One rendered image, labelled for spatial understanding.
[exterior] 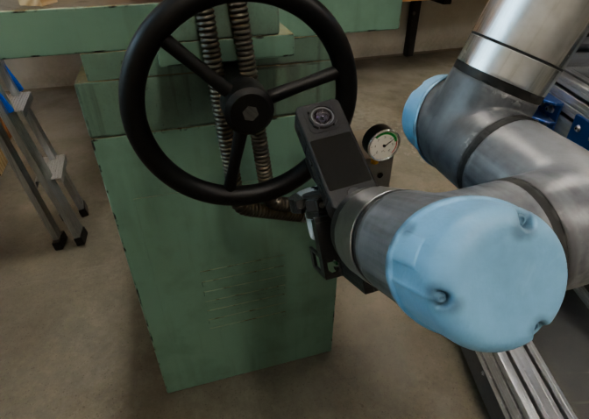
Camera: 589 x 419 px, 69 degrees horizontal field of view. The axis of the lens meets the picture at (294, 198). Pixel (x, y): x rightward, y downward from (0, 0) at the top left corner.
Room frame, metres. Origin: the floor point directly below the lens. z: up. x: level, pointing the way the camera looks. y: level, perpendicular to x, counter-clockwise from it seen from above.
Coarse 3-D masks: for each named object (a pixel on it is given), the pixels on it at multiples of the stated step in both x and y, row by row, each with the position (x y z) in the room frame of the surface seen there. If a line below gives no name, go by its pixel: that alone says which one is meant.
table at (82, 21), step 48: (0, 0) 0.65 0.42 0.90; (96, 0) 0.65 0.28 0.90; (144, 0) 0.65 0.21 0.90; (336, 0) 0.71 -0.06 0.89; (384, 0) 0.73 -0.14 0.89; (0, 48) 0.58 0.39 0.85; (48, 48) 0.59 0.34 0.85; (96, 48) 0.61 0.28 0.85; (192, 48) 0.55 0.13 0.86; (288, 48) 0.59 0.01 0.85
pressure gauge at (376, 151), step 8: (376, 128) 0.68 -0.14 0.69; (384, 128) 0.68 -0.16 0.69; (368, 136) 0.68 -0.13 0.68; (376, 136) 0.67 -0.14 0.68; (384, 136) 0.67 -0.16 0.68; (392, 136) 0.68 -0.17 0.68; (368, 144) 0.66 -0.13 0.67; (376, 144) 0.67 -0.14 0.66; (384, 144) 0.67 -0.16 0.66; (392, 144) 0.68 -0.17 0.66; (368, 152) 0.66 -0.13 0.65; (376, 152) 0.67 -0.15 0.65; (384, 152) 0.67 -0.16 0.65; (392, 152) 0.68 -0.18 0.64; (376, 160) 0.67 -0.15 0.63
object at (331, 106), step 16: (304, 112) 0.37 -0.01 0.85; (320, 112) 0.37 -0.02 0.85; (336, 112) 0.37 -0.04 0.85; (304, 128) 0.36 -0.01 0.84; (320, 128) 0.36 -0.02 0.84; (336, 128) 0.36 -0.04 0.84; (304, 144) 0.35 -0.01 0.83; (320, 144) 0.34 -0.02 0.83; (336, 144) 0.34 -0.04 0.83; (352, 144) 0.35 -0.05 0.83; (320, 160) 0.33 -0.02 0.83; (336, 160) 0.33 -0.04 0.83; (352, 160) 0.33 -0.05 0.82; (320, 176) 0.32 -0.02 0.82; (336, 176) 0.32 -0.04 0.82; (352, 176) 0.32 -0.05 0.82; (368, 176) 0.32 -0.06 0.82; (320, 192) 0.32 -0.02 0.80; (336, 192) 0.30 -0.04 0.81; (336, 208) 0.29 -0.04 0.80
